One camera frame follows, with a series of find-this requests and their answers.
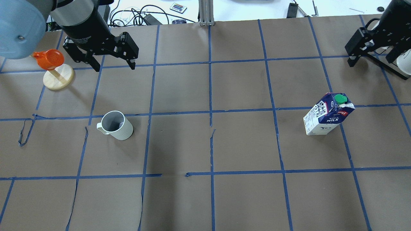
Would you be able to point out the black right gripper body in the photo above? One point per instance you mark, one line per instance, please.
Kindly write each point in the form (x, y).
(383, 29)

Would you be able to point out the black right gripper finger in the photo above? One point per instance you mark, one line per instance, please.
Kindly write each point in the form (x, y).
(352, 60)

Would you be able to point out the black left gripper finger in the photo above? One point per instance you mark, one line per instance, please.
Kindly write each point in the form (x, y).
(131, 63)
(89, 59)

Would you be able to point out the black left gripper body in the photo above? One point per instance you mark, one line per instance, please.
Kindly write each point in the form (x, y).
(87, 28)

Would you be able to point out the blue white milk carton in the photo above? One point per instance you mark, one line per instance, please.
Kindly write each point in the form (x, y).
(329, 112)

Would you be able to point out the white ribbed mug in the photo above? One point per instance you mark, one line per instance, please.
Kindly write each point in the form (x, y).
(115, 123)

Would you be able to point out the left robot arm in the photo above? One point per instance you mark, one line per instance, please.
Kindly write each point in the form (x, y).
(23, 25)

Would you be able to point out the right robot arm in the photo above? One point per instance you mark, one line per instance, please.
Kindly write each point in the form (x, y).
(397, 10)

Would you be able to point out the white cup on rack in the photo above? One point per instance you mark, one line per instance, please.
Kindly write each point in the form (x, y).
(404, 62)

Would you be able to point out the orange mug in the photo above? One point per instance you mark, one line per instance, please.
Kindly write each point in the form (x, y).
(49, 60)

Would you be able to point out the black power adapter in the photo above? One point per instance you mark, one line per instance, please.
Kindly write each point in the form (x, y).
(151, 20)

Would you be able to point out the small remote control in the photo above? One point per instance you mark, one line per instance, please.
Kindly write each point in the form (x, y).
(178, 8)

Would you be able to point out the black wire mug rack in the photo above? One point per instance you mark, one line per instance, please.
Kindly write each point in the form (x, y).
(388, 67)

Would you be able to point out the aluminium frame post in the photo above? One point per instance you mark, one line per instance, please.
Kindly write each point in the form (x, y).
(206, 13)

